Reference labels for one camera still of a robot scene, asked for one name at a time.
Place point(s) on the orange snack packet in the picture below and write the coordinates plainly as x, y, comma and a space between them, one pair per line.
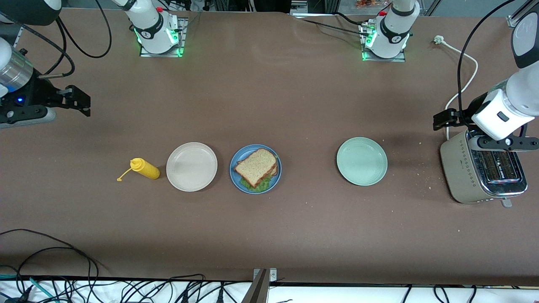
370, 3

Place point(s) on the beige chrome toaster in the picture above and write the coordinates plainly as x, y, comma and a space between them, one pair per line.
457, 168

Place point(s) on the blue round plate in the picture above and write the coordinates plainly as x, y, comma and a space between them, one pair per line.
236, 181

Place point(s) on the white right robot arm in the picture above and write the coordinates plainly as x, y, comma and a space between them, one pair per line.
153, 29

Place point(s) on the beige round plate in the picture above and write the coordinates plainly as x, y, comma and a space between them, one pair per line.
191, 167

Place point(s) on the green lettuce leaf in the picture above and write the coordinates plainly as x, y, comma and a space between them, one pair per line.
261, 185

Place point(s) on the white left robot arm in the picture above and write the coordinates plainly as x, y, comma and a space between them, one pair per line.
391, 33

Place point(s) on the aluminium frame profile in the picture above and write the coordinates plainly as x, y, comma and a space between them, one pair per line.
516, 19
17, 38

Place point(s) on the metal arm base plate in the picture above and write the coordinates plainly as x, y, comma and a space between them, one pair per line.
162, 55
381, 59

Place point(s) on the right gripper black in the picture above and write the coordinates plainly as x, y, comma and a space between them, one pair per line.
41, 91

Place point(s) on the pale green round plate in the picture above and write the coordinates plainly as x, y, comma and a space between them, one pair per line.
362, 161

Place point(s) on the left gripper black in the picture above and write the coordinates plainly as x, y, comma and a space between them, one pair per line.
466, 114

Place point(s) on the brown bread slice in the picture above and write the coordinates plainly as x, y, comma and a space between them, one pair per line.
276, 170
254, 168

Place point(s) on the yellow mustard squeeze bottle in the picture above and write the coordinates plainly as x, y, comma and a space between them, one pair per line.
145, 169

